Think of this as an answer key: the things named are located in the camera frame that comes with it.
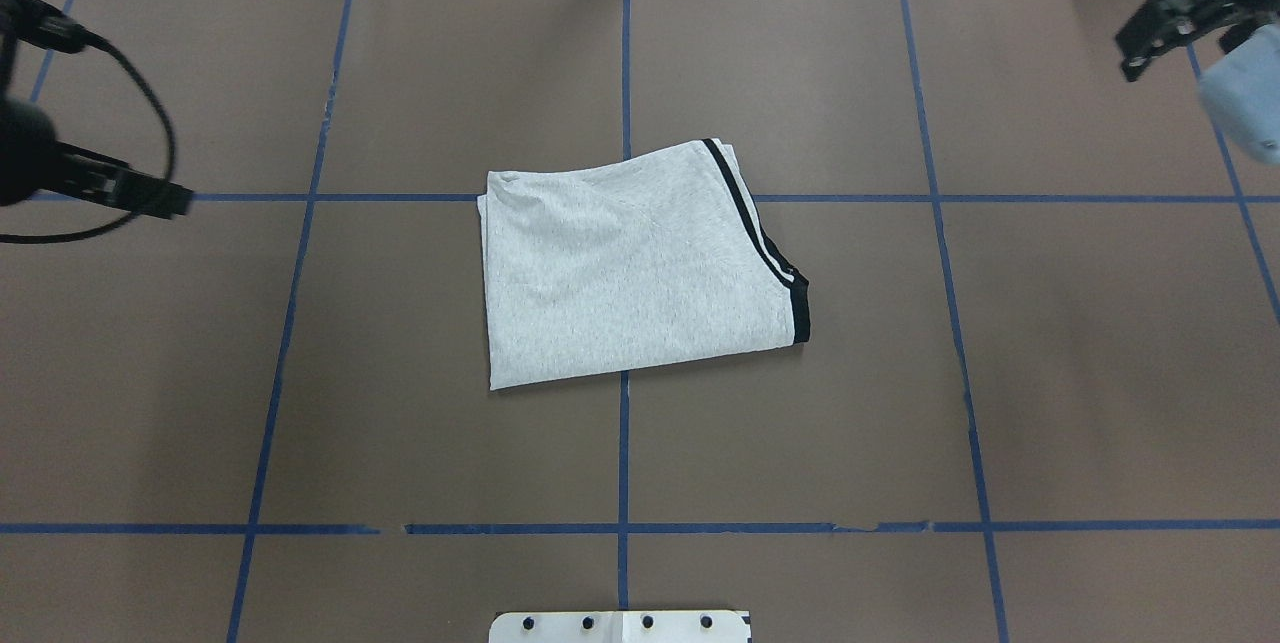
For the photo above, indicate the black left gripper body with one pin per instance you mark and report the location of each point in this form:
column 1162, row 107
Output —
column 22, row 151

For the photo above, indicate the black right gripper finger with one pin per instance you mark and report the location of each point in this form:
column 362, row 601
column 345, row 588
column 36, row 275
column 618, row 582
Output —
column 1155, row 28

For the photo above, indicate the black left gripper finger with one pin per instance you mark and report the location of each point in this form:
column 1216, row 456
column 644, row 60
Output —
column 106, row 181

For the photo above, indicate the grey cartoon print t-shirt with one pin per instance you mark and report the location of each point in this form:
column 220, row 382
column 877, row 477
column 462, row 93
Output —
column 653, row 261

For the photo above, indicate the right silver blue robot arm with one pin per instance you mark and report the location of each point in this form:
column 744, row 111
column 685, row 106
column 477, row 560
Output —
column 1240, row 92

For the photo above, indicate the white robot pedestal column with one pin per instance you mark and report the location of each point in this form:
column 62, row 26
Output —
column 623, row 626

